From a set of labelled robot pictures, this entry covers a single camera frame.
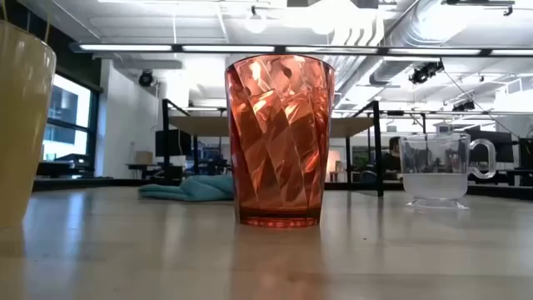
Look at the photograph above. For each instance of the large framed window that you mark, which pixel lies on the large framed window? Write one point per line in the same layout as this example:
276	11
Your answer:
66	108

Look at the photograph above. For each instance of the clear glass mug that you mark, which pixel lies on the clear glass mug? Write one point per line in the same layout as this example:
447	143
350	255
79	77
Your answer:
435	187

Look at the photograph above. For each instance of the person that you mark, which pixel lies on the person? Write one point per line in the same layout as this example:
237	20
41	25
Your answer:
392	156

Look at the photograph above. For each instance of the teal folded cloth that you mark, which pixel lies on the teal folded cloth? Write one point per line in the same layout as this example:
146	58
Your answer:
200	189

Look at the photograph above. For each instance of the long led light bar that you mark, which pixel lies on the long led light bar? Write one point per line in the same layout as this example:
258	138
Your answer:
125	48

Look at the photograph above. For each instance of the yellow ceramic mug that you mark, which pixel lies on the yellow ceramic mug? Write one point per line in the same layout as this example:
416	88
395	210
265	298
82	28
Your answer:
21	125

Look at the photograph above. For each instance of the silver ceiling ventilation duct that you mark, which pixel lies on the silver ceiling ventilation duct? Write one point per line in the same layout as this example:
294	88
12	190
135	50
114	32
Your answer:
416	25

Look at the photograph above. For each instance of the white globe ceiling lamp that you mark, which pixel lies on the white globe ceiling lamp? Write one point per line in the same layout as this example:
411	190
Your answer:
255	23

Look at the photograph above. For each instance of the black ceiling spotlight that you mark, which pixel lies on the black ceiling spotlight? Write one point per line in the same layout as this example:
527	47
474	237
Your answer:
145	78
424	71
464	106

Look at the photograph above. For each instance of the black computer monitor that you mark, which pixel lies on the black computer monitor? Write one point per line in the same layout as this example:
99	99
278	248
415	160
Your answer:
172	143
504	146

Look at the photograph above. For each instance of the red faceted plastic tumbler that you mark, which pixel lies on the red faceted plastic tumbler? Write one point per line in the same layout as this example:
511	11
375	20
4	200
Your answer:
279	146

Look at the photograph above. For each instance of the cardboard box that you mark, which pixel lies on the cardboard box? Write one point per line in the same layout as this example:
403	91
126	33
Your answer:
143	157

